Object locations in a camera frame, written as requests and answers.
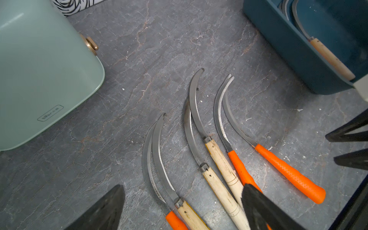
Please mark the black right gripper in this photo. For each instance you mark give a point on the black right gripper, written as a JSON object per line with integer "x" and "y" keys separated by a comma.
{"x": 357, "y": 159}

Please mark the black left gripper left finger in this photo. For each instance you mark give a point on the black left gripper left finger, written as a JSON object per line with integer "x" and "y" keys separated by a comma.
{"x": 105, "y": 214}

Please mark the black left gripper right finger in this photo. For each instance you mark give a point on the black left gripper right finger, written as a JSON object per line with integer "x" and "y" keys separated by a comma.
{"x": 262, "y": 213}

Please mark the teal plastic storage box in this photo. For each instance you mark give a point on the teal plastic storage box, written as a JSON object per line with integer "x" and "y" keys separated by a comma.
{"x": 342, "y": 26}

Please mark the wooden handle sickle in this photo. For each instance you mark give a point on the wooden handle sickle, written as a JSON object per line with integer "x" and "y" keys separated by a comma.
{"x": 329, "y": 56}
{"x": 190, "y": 217}
{"x": 233, "y": 209}
{"x": 227, "y": 172}

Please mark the orange handle sickle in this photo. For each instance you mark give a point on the orange handle sickle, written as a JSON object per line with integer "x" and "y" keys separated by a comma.
{"x": 221, "y": 100}
{"x": 316, "y": 193}
{"x": 284, "y": 8}
{"x": 175, "y": 222}

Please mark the mint green toaster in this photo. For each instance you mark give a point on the mint green toaster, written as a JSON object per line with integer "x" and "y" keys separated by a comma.
{"x": 47, "y": 69}

